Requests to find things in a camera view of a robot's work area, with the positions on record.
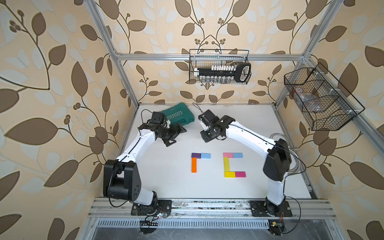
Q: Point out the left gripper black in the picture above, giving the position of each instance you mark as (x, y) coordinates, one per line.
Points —
(173, 133)

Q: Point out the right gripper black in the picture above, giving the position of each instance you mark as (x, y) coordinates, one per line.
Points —
(205, 137)

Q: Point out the pink block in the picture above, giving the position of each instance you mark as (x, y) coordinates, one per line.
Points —
(228, 155)

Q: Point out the light blue block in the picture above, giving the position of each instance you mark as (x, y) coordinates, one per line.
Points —
(205, 156)
(237, 155)

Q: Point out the long yellow-green block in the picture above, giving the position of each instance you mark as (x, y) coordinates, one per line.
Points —
(226, 164)

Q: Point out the purple block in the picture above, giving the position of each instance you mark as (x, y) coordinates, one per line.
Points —
(196, 155)

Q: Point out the orange long block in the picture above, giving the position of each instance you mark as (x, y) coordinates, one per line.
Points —
(194, 165)

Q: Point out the yellow block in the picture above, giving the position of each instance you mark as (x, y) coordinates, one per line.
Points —
(230, 174)

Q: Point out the magenta block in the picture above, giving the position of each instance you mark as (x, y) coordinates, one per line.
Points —
(240, 174)

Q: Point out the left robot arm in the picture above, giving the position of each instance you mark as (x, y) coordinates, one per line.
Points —
(122, 179)

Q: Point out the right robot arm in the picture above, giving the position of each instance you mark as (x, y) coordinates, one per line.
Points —
(276, 153)

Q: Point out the green plastic tool case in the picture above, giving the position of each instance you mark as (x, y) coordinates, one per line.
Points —
(179, 114)

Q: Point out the black tool in basket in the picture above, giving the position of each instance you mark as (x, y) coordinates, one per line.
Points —
(238, 73)

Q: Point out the plastic bag in basket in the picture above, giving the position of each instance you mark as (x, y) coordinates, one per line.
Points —
(308, 102)

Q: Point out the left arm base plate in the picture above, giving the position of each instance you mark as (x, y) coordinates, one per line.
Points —
(161, 208)

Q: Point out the back wire basket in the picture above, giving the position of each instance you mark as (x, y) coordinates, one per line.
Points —
(202, 58)

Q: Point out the wire basket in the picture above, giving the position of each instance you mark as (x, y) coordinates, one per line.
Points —
(339, 104)
(202, 58)

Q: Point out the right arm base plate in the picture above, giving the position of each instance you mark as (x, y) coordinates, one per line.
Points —
(266, 208)

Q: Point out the right wire basket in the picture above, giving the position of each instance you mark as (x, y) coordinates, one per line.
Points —
(339, 104)

